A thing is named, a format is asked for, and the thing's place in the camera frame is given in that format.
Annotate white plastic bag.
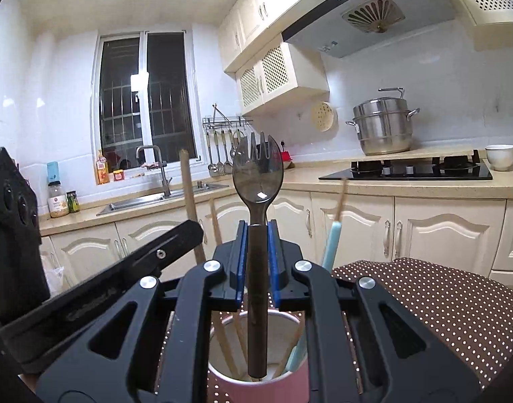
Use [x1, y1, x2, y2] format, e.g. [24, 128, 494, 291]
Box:
[45, 264, 69, 295]

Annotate metal faucet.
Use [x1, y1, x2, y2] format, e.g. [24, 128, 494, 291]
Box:
[135, 145, 173, 197]

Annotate dark plastic spoon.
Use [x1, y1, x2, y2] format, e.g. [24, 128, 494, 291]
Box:
[232, 136, 285, 378]

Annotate dark plastic fork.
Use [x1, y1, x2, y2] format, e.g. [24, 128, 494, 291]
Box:
[244, 131, 279, 158]

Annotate white framed window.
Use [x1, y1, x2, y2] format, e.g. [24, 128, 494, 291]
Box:
[97, 30, 198, 164]

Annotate white bowl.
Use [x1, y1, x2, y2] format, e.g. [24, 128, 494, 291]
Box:
[485, 144, 513, 171]

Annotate black glass gas stove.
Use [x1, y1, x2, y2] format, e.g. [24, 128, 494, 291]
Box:
[318, 155, 493, 181]

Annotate stainless steel steamer pot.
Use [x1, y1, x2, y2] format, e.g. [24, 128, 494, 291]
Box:
[346, 87, 421, 156]

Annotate large clear labelled jar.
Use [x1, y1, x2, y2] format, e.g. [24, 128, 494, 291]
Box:
[47, 180, 71, 219]

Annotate metal wall utensil rack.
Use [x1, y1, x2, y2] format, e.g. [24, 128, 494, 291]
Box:
[203, 103, 254, 132]

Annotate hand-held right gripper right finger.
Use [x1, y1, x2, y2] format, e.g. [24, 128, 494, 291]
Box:
[267, 219, 479, 403]

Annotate metal spatula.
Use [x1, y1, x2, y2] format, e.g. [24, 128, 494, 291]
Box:
[223, 130, 234, 175]

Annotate brown polka dot tablecloth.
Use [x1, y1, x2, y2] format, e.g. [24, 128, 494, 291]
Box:
[330, 258, 513, 391]

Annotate orange bottle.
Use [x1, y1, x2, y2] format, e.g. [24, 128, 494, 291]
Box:
[96, 150, 110, 184]

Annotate light blue knife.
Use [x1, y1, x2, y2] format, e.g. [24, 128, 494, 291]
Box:
[287, 222, 344, 375]

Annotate cream base cabinets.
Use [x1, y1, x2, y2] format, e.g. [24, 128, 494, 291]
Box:
[40, 189, 513, 299]

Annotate cream upper wall cabinets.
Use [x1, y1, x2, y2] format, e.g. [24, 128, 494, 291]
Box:
[218, 0, 368, 72]

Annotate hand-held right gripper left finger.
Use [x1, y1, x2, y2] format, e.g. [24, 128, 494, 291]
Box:
[36, 219, 249, 403]

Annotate stainless steel sink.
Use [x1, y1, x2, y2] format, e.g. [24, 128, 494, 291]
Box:
[97, 182, 229, 217]

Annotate round perforated steamer plate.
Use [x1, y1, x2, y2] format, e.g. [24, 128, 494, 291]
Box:
[310, 101, 337, 132]

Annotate pink cup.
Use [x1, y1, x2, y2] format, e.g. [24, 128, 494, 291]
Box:
[207, 310, 311, 403]

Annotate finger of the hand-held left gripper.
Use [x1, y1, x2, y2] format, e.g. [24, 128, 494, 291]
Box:
[0, 219, 205, 380]

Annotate grey range hood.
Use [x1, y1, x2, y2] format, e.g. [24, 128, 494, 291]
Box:
[282, 0, 456, 58]

